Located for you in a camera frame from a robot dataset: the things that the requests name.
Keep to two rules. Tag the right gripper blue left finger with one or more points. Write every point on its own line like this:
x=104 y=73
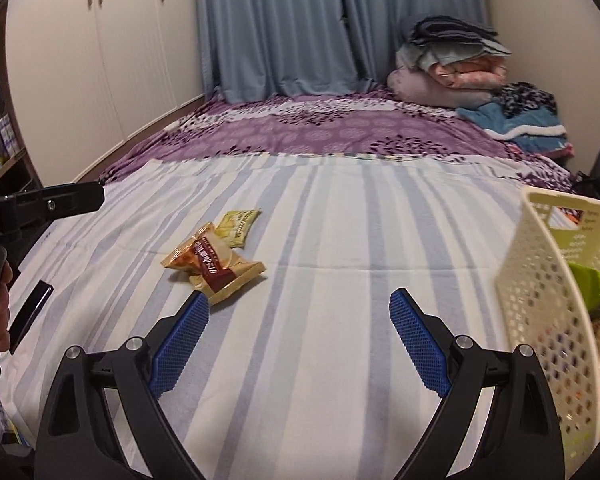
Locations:
x=77 y=440

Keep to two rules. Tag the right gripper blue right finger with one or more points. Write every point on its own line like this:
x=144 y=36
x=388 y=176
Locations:
x=521 y=439

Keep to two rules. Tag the teal blue blanket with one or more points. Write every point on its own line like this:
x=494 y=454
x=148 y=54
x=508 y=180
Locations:
x=533 y=131

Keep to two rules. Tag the purple floral bedspread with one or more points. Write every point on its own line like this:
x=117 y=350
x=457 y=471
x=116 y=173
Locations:
x=375 y=123

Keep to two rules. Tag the brown red label snack pack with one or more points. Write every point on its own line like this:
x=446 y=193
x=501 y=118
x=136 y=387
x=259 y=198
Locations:
x=212 y=266

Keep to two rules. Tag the leopard print cloth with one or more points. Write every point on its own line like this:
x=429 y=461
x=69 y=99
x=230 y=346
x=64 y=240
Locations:
x=520 y=97

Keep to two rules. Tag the folded quilt stack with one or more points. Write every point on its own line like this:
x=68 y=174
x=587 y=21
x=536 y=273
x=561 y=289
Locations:
x=444 y=61

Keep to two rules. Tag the striped white blue sheet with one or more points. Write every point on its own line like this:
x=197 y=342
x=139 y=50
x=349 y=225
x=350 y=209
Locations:
x=300 y=375

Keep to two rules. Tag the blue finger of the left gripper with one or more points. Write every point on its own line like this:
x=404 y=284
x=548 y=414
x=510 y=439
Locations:
x=60 y=201

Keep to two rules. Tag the yellow bibizan biscuit pack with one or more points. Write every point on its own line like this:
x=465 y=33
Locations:
x=235 y=225

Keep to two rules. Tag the blue grey curtain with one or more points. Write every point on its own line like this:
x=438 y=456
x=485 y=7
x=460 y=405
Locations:
x=254 y=49

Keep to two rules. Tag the white wardrobe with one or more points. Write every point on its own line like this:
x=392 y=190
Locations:
x=86 y=76

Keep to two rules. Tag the cream perforated plastic basket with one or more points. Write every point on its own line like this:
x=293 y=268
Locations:
x=543 y=307

